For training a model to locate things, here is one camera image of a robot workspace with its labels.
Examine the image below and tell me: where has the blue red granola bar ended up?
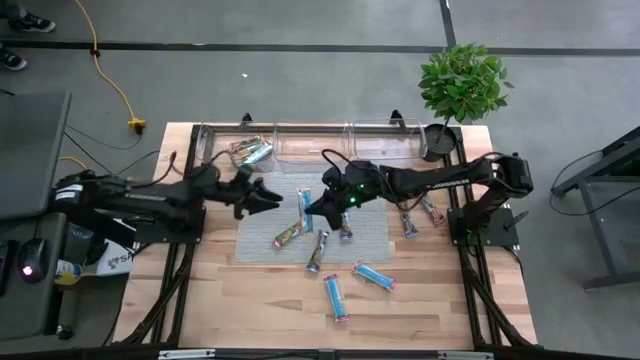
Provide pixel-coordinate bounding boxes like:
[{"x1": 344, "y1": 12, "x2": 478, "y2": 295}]
[
  {"x1": 322, "y1": 272, "x2": 351, "y2": 323},
  {"x1": 297, "y1": 188, "x2": 314, "y2": 234},
  {"x1": 350, "y1": 260, "x2": 398, "y2": 293}
]

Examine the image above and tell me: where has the white printed box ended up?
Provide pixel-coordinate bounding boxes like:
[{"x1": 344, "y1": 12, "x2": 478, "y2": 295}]
[{"x1": 94, "y1": 238, "x2": 139, "y2": 277}]

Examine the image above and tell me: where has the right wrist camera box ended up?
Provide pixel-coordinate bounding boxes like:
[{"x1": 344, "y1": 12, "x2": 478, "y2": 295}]
[{"x1": 322, "y1": 166, "x2": 347, "y2": 194}]

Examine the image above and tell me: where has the silver metal bracket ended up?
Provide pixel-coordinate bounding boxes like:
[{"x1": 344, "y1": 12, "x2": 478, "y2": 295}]
[
  {"x1": 438, "y1": 350, "x2": 495, "y2": 360},
  {"x1": 157, "y1": 348, "x2": 217, "y2": 360}
]

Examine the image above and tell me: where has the yellow blue bottle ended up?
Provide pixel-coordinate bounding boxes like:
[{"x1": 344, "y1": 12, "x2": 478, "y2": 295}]
[{"x1": 53, "y1": 258, "x2": 84, "y2": 287}]

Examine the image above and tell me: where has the yellow extension cord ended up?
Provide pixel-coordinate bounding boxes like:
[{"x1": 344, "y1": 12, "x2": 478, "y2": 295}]
[{"x1": 74, "y1": 0, "x2": 148, "y2": 135}]

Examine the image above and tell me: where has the grey side desk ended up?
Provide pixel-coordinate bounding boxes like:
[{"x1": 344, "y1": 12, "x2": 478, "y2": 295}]
[{"x1": 0, "y1": 212, "x2": 131, "y2": 344}]

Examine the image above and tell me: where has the black floor cable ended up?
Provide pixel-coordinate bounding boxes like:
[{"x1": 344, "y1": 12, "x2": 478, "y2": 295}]
[
  {"x1": 548, "y1": 148, "x2": 640, "y2": 217},
  {"x1": 62, "y1": 122, "x2": 162, "y2": 177}
]

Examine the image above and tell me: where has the pink red granola bar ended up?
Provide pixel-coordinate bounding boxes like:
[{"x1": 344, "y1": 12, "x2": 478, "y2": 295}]
[{"x1": 419, "y1": 194, "x2": 447, "y2": 228}]

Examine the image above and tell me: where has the black plant pot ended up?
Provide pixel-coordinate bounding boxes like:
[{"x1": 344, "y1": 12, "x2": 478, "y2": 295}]
[{"x1": 422, "y1": 122, "x2": 459, "y2": 164}]

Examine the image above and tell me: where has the black computer mouse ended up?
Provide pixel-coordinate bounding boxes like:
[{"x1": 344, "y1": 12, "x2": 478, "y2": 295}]
[{"x1": 18, "y1": 238, "x2": 51, "y2": 284}]

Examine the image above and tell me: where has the clear plastic bin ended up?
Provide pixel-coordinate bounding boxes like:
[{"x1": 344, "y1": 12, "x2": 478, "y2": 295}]
[
  {"x1": 194, "y1": 122, "x2": 277, "y2": 175},
  {"x1": 272, "y1": 119, "x2": 355, "y2": 175},
  {"x1": 349, "y1": 117, "x2": 427, "y2": 162}
]

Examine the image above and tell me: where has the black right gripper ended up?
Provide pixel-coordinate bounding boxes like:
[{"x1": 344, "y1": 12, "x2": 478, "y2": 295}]
[{"x1": 303, "y1": 159, "x2": 395, "y2": 232}]

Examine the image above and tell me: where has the grey woven mat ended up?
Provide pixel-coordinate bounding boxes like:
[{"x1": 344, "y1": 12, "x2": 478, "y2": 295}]
[{"x1": 233, "y1": 169, "x2": 393, "y2": 266}]

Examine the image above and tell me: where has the green leafy small tree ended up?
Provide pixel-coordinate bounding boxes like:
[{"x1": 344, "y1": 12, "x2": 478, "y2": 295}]
[{"x1": 417, "y1": 43, "x2": 515, "y2": 124}]

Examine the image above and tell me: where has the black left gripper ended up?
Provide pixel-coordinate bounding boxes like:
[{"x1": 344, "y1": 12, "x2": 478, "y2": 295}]
[{"x1": 214, "y1": 169, "x2": 285, "y2": 221}]

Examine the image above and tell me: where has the dark grey flat panel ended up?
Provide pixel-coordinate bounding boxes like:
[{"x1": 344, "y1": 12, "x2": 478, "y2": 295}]
[{"x1": 0, "y1": 89, "x2": 72, "y2": 221}]

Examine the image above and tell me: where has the person's shoe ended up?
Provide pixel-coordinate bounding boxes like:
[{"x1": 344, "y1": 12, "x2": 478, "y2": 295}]
[
  {"x1": 0, "y1": 47, "x2": 29, "y2": 72},
  {"x1": 7, "y1": 10, "x2": 56, "y2": 34}
]

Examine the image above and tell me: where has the black metal side table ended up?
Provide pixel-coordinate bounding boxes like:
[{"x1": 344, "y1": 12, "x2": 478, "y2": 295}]
[{"x1": 549, "y1": 124, "x2": 640, "y2": 292}]

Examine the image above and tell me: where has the black aluminium rig frame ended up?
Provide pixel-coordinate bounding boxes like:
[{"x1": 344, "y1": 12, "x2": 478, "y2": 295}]
[{"x1": 113, "y1": 110, "x2": 539, "y2": 351}]

